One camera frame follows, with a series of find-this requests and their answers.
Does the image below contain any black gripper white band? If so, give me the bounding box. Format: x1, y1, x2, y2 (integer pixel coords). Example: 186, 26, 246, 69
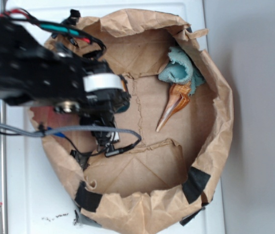
79, 59, 131, 147

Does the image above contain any dark green plastic pickle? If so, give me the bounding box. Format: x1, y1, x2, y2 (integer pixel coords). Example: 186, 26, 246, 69
116, 100, 130, 114

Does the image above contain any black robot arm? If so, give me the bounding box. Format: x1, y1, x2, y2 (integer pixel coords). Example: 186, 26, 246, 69
0, 14, 130, 127

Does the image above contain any orange spiral seashell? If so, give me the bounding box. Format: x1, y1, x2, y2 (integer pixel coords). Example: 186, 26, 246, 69
156, 81, 192, 132

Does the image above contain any teal terry cloth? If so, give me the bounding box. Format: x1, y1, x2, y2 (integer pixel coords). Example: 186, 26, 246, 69
158, 46, 206, 96

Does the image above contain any red green wire bundle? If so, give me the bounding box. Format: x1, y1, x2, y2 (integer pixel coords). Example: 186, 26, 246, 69
4, 8, 107, 60

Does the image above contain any grey braided cable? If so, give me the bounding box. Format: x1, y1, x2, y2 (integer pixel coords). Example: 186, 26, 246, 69
0, 118, 142, 158

